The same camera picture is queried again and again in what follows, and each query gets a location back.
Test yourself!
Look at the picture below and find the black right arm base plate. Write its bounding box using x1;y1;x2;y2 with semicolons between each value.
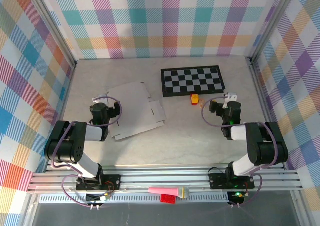
208;173;256;190

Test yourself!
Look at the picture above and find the black grey chessboard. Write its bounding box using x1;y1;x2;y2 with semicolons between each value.
160;65;226;98

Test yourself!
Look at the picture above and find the aluminium mounting rail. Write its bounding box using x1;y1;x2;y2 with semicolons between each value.
27;164;305;194

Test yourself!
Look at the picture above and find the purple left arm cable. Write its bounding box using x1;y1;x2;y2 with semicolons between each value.
51;95;123;209

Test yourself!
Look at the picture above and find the aluminium table side rail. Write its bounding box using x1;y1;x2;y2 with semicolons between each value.
248;58;287;171

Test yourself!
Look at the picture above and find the aluminium frame post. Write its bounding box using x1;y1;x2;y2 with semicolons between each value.
24;0;78;68
246;0;298;64

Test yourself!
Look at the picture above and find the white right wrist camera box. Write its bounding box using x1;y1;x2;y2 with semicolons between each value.
223;92;238;109

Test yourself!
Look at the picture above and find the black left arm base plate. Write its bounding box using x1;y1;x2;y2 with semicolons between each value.
76;174;122;191

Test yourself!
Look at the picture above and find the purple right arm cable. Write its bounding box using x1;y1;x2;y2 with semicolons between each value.
201;93;279;209

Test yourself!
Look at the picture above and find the slotted grey cable duct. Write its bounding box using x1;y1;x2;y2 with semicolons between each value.
38;194;233;204

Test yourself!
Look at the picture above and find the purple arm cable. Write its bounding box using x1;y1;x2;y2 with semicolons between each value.
201;93;279;209
51;95;123;209

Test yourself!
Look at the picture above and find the small black controller board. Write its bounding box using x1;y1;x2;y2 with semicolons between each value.
227;191;245;204
86;193;111;203

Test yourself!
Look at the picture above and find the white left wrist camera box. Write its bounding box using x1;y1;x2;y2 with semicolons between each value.
92;94;109;104

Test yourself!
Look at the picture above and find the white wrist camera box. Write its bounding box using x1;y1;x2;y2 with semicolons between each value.
223;92;238;109
92;94;109;104

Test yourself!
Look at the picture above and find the red toy brick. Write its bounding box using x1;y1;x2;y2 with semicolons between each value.
160;193;177;205

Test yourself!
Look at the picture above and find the pink toy microphone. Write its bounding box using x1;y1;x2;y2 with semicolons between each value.
147;186;191;200

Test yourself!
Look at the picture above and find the white paper box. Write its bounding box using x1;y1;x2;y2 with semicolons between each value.
106;81;168;142

